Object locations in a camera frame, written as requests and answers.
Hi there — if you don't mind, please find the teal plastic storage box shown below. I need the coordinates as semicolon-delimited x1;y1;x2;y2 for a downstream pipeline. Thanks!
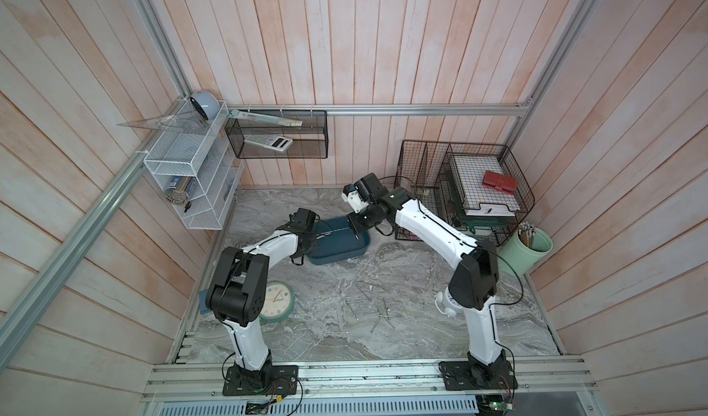
306;216;371;265

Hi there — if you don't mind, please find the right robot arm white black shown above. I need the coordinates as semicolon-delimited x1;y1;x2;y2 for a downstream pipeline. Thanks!
342;174;506;388

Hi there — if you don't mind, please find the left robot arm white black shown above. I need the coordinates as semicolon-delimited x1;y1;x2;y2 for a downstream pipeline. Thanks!
205;209;318;389

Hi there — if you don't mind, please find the white calculator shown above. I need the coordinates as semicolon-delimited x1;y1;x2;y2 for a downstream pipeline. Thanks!
244;134;293;152

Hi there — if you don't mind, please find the white paper stack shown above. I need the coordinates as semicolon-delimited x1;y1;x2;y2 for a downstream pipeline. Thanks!
450;154;521;217

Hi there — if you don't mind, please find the white alarm clock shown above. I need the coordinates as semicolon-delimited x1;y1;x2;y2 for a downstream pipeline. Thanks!
434;288;463;318

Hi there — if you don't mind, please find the red wallet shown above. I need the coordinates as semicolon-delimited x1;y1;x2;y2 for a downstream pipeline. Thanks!
482;171;518;195

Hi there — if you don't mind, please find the mint green pen cup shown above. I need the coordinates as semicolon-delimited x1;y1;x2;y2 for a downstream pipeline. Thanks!
497;222;553;277

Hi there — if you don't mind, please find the blue grey round speaker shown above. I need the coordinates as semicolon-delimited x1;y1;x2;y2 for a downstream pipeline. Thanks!
190;91;221;122

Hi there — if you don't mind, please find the clear triangle ruler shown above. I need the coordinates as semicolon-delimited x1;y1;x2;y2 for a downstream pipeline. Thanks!
119;113;205;134

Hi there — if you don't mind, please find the black wire wall basket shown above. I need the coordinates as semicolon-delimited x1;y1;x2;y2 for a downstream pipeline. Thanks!
224;109;329;159

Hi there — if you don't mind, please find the green round wall clock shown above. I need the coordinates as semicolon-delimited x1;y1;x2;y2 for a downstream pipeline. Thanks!
260;281;295;323

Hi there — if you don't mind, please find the black wire desk organizer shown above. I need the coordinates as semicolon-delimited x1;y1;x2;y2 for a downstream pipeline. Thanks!
394;139;536;246

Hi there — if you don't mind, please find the white wire wall shelf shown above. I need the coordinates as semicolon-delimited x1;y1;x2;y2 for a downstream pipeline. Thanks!
144;100;243;231

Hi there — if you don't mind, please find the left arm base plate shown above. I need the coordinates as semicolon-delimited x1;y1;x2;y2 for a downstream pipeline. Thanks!
222;364;299;397

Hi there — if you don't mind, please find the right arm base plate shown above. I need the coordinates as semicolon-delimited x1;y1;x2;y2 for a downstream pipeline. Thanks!
438;357;518;391

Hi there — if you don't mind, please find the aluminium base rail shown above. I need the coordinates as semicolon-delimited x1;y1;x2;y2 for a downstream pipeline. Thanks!
141;356;597;402

